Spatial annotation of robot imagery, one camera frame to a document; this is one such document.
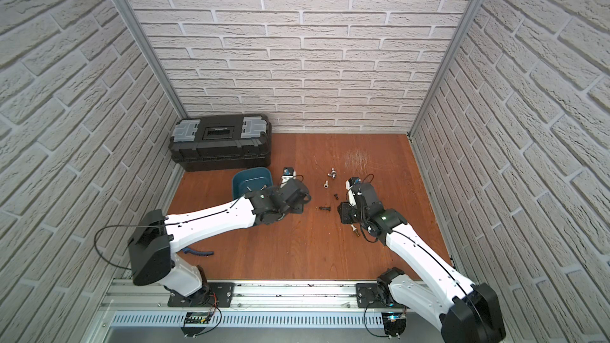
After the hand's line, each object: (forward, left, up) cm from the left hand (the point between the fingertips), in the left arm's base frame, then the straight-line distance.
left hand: (303, 196), depth 81 cm
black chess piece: (+2, -10, -13) cm, 16 cm away
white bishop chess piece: (+12, -10, -13) cm, 20 cm away
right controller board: (-36, -28, -14) cm, 48 cm away
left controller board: (-34, +34, -18) cm, 51 cm away
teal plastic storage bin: (+16, +23, -14) cm, 31 cm away
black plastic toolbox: (+23, +42, +3) cm, 47 cm away
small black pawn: (+8, -14, -13) cm, 21 cm away
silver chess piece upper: (+18, -13, -12) cm, 25 cm away
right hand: (-3, -15, -3) cm, 16 cm away
